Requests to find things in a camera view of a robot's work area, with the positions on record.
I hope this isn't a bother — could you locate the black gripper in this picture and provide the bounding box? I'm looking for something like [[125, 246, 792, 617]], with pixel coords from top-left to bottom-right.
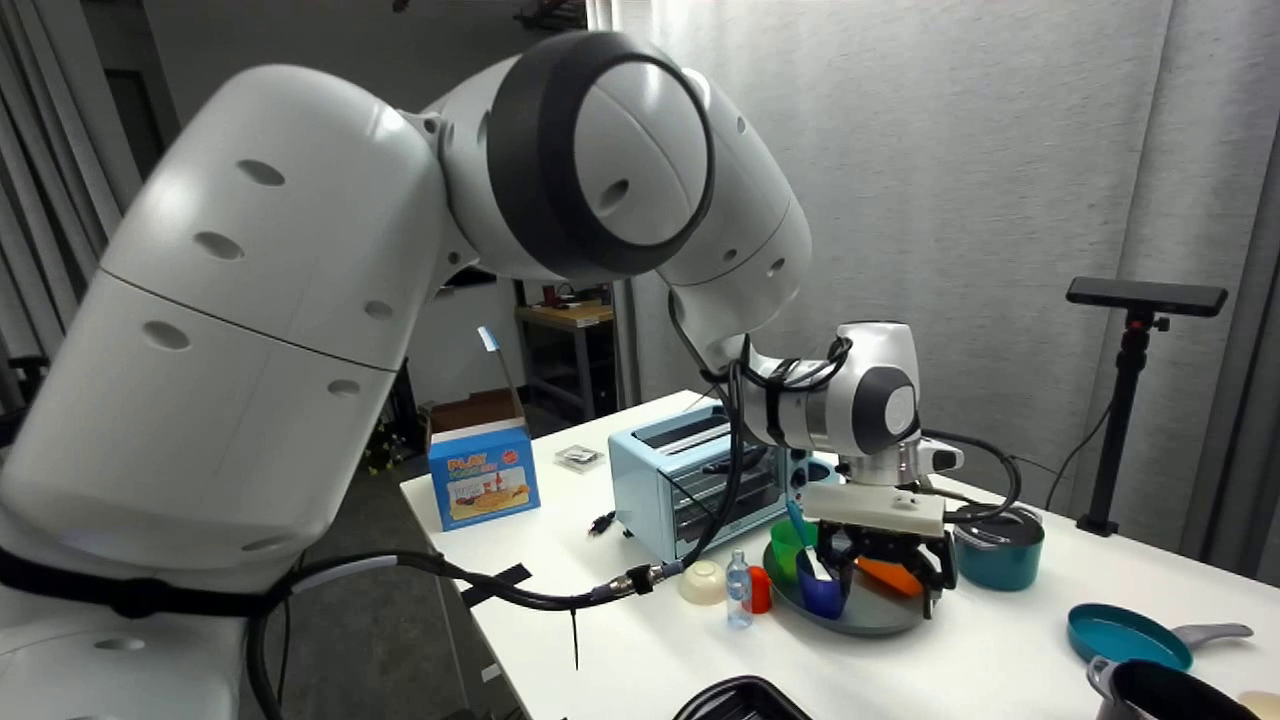
[[820, 523, 955, 597]]

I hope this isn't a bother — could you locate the grey plate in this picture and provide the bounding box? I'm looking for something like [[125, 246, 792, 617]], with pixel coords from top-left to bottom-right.
[[764, 543, 932, 640]]

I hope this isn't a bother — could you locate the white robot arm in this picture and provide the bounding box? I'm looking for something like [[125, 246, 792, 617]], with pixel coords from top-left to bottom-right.
[[0, 33, 944, 720]]

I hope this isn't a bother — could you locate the orange cup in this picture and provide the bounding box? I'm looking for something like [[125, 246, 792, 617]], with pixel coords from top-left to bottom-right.
[[856, 556, 923, 599]]

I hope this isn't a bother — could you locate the teal pot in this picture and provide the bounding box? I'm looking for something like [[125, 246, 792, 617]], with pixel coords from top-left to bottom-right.
[[953, 509, 1043, 592]]

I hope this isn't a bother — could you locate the blue cup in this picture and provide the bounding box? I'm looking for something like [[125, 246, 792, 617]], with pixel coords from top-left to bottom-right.
[[801, 561, 844, 620]]

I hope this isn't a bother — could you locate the green cup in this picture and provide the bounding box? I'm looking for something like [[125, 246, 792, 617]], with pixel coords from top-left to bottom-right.
[[773, 504, 818, 575]]

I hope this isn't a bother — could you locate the red small object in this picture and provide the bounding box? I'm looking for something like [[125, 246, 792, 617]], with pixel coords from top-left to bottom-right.
[[747, 565, 773, 617]]

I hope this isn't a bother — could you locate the teal frying pan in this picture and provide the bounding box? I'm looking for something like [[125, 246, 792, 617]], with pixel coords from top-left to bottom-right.
[[1067, 602, 1252, 673]]

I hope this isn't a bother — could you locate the small clear bottle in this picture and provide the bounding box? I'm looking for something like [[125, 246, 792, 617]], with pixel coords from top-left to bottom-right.
[[725, 552, 751, 627]]

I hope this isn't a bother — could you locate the black tray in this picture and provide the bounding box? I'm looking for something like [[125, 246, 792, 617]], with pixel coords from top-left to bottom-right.
[[674, 674, 812, 720]]

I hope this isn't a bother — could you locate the light blue toaster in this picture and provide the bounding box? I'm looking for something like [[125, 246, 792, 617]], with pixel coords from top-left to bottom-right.
[[608, 398, 832, 565]]

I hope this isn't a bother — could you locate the black pot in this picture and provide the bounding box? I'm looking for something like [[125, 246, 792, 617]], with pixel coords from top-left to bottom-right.
[[1083, 656, 1260, 720]]

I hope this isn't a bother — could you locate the blue picture box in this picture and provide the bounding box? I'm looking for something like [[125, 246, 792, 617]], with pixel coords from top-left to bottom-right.
[[428, 424, 542, 528]]

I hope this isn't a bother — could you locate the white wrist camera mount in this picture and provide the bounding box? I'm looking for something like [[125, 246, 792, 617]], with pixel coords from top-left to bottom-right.
[[801, 483, 944, 541]]

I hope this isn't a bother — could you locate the black camera stand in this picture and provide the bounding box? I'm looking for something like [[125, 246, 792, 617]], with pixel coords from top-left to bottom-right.
[[1066, 277, 1230, 535]]

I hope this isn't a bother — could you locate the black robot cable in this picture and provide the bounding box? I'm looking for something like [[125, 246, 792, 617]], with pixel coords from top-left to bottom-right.
[[0, 331, 1027, 720]]

